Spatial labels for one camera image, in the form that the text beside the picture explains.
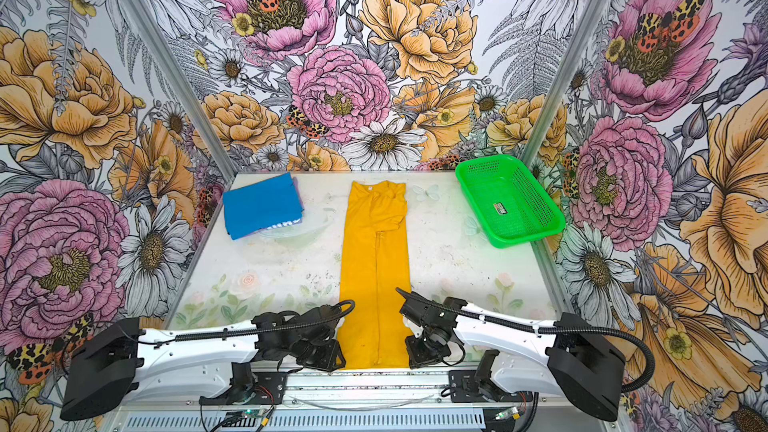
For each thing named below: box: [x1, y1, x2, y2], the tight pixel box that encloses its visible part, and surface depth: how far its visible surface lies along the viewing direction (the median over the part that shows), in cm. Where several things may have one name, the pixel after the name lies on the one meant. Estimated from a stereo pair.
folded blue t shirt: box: [223, 172, 305, 241], surface depth 114 cm
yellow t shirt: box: [342, 181, 411, 370], surface depth 98 cm
